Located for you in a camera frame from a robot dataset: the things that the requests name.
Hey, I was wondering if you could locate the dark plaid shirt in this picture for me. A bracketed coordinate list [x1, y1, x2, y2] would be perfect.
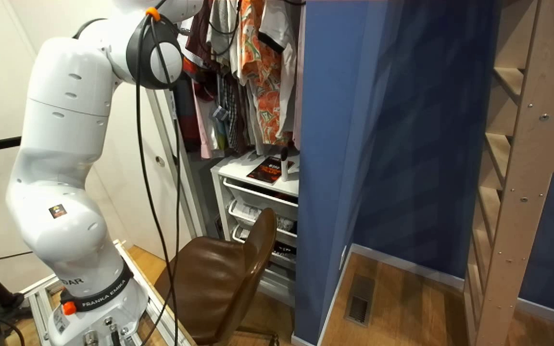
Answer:
[212, 66, 254, 155]

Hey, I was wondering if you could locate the large pink shirt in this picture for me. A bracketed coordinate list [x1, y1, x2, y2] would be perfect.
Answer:
[191, 87, 220, 161]

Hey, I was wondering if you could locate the orange floral shirt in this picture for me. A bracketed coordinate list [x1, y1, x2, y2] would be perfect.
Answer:
[237, 0, 287, 145]

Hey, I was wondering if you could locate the white dotted shirt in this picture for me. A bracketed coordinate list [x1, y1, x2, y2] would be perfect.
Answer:
[208, 0, 243, 72]

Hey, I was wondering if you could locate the dark red shirt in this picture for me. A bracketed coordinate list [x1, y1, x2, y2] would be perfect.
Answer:
[181, 0, 218, 72]

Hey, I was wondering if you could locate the red and black booklet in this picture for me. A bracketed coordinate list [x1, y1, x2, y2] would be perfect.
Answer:
[246, 159, 285, 184]

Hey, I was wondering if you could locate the white drawer unit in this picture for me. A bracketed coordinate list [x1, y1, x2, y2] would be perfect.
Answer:
[210, 149, 302, 307]

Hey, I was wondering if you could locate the brown wooden chair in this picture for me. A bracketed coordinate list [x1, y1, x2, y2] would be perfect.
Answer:
[154, 207, 279, 346]

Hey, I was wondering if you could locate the dark floor vent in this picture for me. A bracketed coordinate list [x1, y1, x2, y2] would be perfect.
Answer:
[347, 274, 377, 324]

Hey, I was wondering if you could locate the white closet door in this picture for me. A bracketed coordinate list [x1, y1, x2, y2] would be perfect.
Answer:
[83, 82, 196, 260]

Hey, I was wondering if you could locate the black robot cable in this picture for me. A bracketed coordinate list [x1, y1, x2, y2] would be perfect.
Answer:
[133, 16, 177, 346]
[150, 16, 185, 346]

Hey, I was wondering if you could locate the white robot mount table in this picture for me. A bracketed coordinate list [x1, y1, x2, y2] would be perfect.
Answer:
[25, 235, 196, 346]

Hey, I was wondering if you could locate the wooden ladder frame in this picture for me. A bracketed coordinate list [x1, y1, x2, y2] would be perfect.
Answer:
[462, 0, 554, 346]

